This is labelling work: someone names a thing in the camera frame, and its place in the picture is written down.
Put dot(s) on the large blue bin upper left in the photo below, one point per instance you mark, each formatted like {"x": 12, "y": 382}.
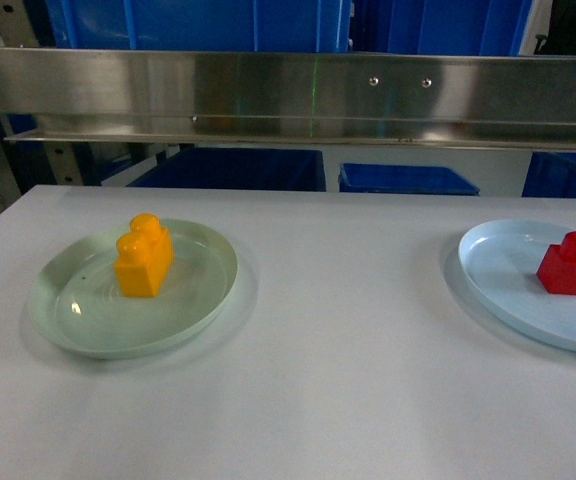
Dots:
{"x": 250, "y": 26}

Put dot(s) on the large blue bin upper right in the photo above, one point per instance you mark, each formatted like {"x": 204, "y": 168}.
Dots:
{"x": 441, "y": 27}

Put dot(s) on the blue bin lower left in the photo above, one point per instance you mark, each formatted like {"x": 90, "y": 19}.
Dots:
{"x": 239, "y": 169}

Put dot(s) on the blue bin lower right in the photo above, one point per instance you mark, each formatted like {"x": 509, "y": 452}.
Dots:
{"x": 551, "y": 175}

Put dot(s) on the pale green plastic plate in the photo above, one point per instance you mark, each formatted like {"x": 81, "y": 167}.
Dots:
{"x": 75, "y": 301}

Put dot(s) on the blue bin lower middle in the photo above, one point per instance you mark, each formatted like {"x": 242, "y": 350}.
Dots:
{"x": 403, "y": 179}

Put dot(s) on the red one-stud toy block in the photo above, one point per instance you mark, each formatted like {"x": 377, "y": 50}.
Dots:
{"x": 557, "y": 270}

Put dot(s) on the stainless steel shelf rail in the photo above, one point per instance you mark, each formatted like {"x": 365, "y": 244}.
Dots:
{"x": 479, "y": 102}

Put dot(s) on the large blue bin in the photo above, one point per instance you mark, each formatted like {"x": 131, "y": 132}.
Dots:
{"x": 441, "y": 27}
{"x": 250, "y": 26}

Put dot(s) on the yellow two-stud toy block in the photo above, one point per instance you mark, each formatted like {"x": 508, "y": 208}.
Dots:
{"x": 144, "y": 257}

